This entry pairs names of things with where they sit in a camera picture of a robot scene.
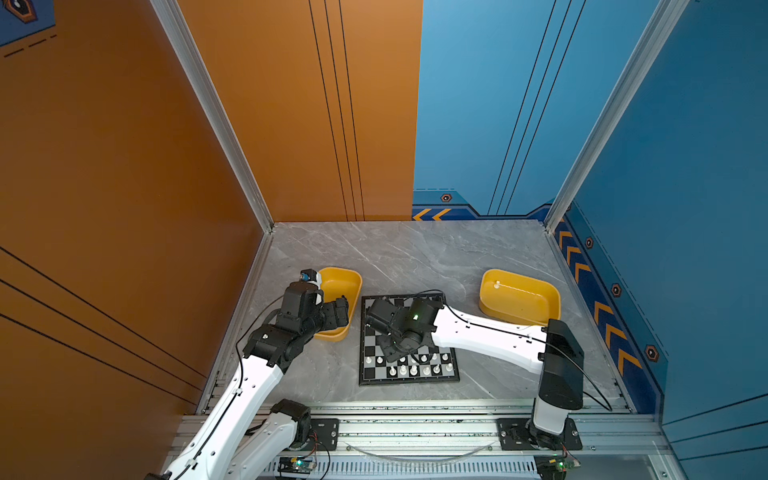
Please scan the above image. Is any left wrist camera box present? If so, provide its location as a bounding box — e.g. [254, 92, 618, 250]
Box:
[300, 269, 322, 288]

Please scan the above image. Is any yellow left plastic tray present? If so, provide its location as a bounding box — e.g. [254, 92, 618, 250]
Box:
[311, 266, 364, 343]

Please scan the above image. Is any right green circuit board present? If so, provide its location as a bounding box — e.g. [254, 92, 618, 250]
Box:
[534, 457, 581, 480]

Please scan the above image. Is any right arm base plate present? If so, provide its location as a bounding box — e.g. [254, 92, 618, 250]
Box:
[496, 416, 583, 452]

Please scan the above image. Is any yellow right plastic tray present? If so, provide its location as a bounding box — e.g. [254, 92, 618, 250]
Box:
[478, 269, 561, 326]

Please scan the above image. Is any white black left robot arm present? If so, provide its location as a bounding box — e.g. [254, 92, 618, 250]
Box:
[146, 269, 349, 479]

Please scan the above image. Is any aluminium corner post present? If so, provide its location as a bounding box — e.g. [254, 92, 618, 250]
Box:
[544, 0, 689, 234]
[150, 0, 275, 234]

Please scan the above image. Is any black white chess board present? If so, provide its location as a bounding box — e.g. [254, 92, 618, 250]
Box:
[358, 296, 460, 386]

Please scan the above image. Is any aluminium front rail frame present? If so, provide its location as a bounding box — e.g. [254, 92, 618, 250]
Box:
[157, 398, 688, 480]

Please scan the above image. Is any aluminium corner post right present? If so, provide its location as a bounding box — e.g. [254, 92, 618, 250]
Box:
[544, 0, 689, 234]

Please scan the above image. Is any green circuit board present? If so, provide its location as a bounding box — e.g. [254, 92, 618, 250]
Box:
[276, 456, 318, 478]
[534, 457, 581, 480]

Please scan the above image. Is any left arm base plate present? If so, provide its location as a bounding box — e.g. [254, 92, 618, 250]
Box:
[291, 417, 340, 452]

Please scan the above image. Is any left green circuit board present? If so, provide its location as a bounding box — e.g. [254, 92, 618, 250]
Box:
[276, 456, 318, 478]

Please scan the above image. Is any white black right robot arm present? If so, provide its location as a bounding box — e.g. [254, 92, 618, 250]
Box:
[361, 291, 592, 454]

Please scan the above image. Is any aluminium corner post left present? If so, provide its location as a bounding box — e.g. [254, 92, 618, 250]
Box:
[150, 0, 275, 234]

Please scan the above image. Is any yellow plastic tray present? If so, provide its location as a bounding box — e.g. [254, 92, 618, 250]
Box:
[311, 266, 364, 343]
[478, 269, 561, 326]

